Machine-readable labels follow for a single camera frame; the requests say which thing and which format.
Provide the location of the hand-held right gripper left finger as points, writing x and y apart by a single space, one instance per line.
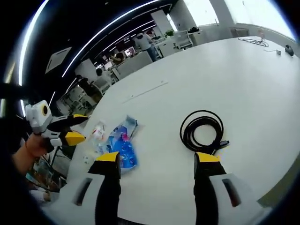
107 187

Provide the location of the blue tissue packet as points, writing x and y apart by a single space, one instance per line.
127 152

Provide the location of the white table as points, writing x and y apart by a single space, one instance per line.
211 82

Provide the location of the clear bag with blue pad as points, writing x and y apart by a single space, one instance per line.
131 124

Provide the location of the wide bright window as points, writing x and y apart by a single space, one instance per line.
257 14

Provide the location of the green potted plant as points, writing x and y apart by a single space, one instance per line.
169 33

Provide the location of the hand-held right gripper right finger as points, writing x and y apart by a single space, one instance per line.
206 187

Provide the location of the small black device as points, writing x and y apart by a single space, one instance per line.
289 49

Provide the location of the clear plastic water bottle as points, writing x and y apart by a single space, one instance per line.
98 136

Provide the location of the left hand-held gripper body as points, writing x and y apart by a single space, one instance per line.
38 117

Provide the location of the white desk partition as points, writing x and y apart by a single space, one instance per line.
134 64

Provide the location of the narrow bright window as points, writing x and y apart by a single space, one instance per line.
201 12

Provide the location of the small white adapter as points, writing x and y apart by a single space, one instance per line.
277 52

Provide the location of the square ceiling vent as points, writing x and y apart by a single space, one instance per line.
58 59

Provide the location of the person's left hand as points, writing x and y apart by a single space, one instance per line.
38 146

